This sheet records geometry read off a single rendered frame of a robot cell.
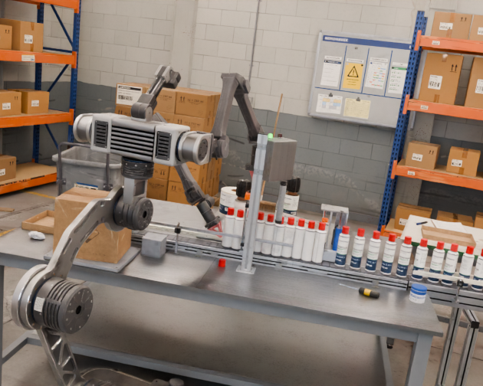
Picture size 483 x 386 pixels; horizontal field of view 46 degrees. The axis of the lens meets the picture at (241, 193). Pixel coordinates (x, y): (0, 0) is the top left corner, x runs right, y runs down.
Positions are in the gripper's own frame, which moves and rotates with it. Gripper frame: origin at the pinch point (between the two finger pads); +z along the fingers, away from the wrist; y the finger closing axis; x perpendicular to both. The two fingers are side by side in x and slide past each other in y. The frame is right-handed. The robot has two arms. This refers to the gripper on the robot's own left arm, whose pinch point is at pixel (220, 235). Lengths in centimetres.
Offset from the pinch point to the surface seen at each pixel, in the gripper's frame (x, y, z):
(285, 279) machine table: -22.5, -18.7, 30.5
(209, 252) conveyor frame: 7.9, -5.3, 3.9
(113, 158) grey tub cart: 143, 259, -79
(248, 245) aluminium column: -14.4, -15.5, 8.0
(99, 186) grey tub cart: 136, 186, -60
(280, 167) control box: -47, -12, -17
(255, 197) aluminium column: -29.7, -15.2, -10.2
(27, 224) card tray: 82, -12, -55
